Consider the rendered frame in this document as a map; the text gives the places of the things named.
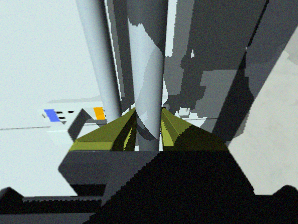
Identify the black wall panel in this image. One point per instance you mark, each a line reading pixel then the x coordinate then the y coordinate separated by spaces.
pixel 219 53

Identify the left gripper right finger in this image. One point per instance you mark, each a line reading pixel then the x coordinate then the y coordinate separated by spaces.
pixel 186 136

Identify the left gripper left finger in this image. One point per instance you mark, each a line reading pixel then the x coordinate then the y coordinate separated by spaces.
pixel 111 135

